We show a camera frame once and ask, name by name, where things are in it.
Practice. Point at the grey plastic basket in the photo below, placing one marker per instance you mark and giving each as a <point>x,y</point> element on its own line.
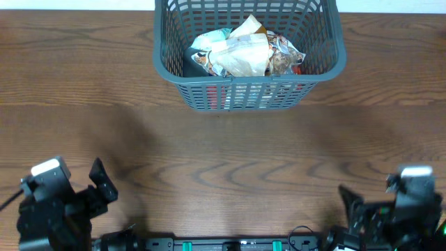
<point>313,27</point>

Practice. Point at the cream brown snack bag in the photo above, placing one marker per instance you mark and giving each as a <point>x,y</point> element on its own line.
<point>250,26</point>

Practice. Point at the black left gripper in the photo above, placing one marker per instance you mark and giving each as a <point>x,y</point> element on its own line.
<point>95,204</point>

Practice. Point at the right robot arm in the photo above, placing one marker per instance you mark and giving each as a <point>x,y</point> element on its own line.
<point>338,238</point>

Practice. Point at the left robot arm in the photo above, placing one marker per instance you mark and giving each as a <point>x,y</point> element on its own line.
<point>70,233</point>

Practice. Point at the beige paper pouch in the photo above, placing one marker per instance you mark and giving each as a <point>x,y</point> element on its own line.
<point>243,56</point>

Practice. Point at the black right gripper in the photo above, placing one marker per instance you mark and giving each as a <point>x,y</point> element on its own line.
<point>382,212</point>

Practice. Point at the brown white snack bag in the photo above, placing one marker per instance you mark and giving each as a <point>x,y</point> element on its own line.
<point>284,58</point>

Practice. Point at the teal snack packet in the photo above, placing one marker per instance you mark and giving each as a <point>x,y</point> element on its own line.
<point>205,40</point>

